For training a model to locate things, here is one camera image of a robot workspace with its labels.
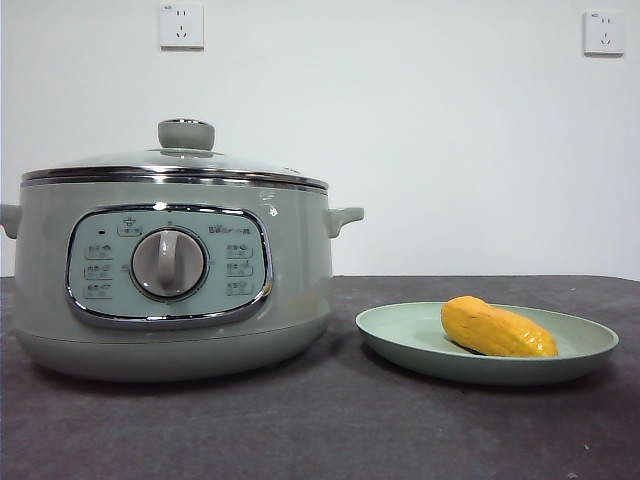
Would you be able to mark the glass lid with green knob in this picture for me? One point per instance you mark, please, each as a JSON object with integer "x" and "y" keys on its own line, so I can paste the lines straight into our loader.
{"x": 186, "y": 136}

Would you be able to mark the pale green round plate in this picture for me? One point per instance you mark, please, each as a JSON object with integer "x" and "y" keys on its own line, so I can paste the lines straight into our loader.
{"x": 400, "y": 330}

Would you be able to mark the white wall socket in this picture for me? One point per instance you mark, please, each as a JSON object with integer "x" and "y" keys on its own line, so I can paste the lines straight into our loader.
{"x": 182, "y": 25}
{"x": 604, "y": 33}

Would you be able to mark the yellow corn cob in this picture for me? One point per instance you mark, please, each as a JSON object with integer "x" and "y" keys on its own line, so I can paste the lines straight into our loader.
{"x": 495, "y": 327}

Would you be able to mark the pale green electric steamer pot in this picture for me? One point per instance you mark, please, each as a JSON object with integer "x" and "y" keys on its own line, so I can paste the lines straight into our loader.
{"x": 300, "y": 280}

